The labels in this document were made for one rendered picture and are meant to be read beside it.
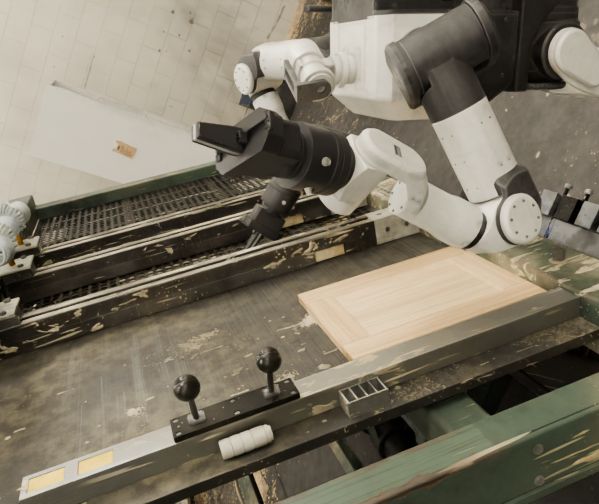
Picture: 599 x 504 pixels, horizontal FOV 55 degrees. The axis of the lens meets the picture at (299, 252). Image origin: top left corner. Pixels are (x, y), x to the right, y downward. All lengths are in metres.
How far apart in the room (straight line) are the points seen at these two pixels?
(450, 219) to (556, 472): 0.37
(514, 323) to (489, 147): 0.32
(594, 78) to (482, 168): 0.46
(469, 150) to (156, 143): 4.28
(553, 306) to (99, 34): 5.71
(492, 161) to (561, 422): 0.38
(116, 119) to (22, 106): 1.65
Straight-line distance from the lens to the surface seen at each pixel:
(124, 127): 5.03
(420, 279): 1.28
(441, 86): 0.91
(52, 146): 5.07
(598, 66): 1.34
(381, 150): 0.79
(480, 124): 0.92
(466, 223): 0.89
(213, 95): 6.49
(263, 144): 0.67
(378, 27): 1.03
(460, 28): 0.92
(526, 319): 1.07
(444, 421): 0.96
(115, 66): 6.38
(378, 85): 1.03
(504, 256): 1.28
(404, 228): 1.55
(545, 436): 0.82
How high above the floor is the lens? 1.76
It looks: 23 degrees down
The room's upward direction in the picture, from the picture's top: 74 degrees counter-clockwise
